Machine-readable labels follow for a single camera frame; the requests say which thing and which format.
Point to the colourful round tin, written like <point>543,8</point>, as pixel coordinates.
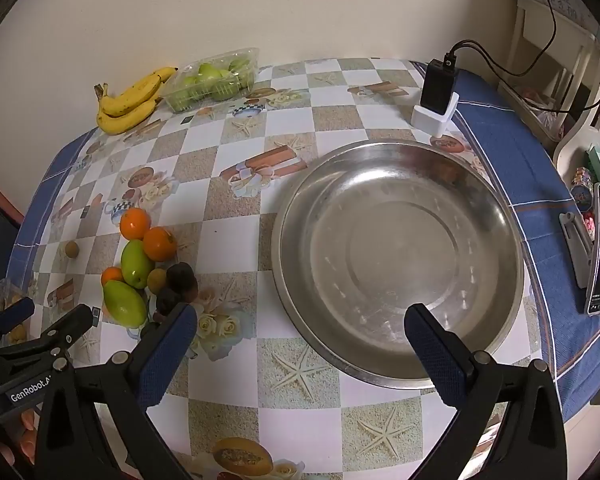
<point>582,190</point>

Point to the large stainless steel bowl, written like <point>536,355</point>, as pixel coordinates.
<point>380,240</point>

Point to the checkered printed tablecloth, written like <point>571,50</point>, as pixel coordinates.
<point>330,120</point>

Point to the pile of packed green jujubes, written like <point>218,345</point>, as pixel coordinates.
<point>207,72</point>

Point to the clear bag of small fruits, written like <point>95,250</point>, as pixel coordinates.
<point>17,334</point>

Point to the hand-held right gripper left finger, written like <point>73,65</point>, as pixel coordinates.
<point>170,345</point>

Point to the pink candies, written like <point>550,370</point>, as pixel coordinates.
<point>589,222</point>

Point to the small orange mandarin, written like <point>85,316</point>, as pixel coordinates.
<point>112,276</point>

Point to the grey phone stand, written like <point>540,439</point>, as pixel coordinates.
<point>577,255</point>

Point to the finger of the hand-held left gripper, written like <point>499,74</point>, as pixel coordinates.
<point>12,315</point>
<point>70,327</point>

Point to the small yellow-brown round fruit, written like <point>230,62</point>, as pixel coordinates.
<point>156,281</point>
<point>71,249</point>

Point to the white chair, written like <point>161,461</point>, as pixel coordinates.
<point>530,15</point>

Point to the white plastic bag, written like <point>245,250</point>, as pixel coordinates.
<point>545,120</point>

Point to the person's left hand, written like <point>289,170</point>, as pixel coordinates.
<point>28,435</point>

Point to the clear plastic clamshell box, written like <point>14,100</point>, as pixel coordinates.
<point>250,55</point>

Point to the glossy green jujube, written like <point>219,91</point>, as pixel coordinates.
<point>135,265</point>
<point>125,305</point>

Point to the yellow banana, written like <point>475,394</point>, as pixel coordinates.
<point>150,80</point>
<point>125,120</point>
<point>130,102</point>

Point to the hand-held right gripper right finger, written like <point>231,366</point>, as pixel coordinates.
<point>435,355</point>

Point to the black power adapter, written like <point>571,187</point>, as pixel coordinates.
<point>437,87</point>

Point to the blue woven tablecloth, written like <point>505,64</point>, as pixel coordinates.
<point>530,185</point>

